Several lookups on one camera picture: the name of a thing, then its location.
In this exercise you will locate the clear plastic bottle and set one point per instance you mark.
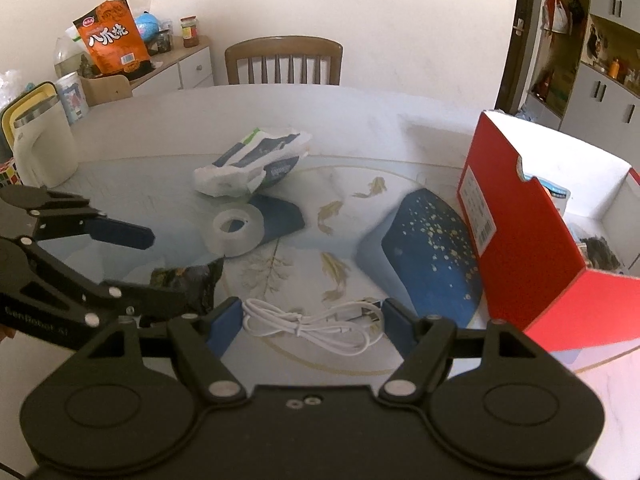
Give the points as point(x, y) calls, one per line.
point(70, 57)

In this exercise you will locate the black hanging bag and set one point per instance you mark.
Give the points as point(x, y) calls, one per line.
point(576, 10)

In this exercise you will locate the printed tin cup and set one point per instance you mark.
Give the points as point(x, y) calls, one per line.
point(74, 97)

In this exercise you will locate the grey wooden wall cabinet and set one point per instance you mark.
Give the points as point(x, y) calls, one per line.
point(605, 100)

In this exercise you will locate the dark snack packet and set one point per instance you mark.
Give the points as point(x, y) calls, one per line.
point(200, 280)

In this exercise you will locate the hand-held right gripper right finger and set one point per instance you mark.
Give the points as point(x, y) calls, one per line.
point(400, 325)

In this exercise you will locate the dark wooden door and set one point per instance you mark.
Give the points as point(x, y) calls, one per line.
point(512, 60)

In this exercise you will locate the orange snack bag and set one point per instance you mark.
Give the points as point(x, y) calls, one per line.
point(110, 40)

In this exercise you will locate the brown cardboard box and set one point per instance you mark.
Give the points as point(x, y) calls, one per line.
point(107, 89)

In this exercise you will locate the white blue tissue pack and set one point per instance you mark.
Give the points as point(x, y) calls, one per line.
point(240, 165)

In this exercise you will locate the red cardboard box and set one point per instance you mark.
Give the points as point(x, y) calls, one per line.
point(515, 240)

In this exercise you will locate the red white hanging bag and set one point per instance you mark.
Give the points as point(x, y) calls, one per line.
point(556, 15)

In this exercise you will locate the white side cabinet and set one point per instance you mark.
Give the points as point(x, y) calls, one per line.
point(185, 72)

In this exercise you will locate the white electric kettle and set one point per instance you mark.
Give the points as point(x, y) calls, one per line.
point(45, 150)

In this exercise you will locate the clear tape roll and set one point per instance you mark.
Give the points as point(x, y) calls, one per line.
point(216, 241)

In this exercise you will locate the colourful puzzle cube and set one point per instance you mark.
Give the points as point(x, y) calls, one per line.
point(9, 172)

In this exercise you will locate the dark crumpled packet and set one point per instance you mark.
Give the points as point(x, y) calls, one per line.
point(600, 255)

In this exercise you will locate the blue round toy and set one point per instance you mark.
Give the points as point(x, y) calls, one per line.
point(146, 25)

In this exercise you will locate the white blue packet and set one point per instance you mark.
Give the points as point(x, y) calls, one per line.
point(555, 192)

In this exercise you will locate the orange bottle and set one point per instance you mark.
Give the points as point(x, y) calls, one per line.
point(614, 68)

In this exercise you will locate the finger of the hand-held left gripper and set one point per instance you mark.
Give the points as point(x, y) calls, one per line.
point(125, 232)
point(150, 300)

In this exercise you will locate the red lid jar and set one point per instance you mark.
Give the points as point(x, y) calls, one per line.
point(189, 32)

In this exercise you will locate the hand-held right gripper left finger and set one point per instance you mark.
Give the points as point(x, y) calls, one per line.
point(225, 327)

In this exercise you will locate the dark glass jar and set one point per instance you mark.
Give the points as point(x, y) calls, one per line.
point(161, 42)

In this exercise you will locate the wooden chair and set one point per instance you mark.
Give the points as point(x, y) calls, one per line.
point(280, 45)

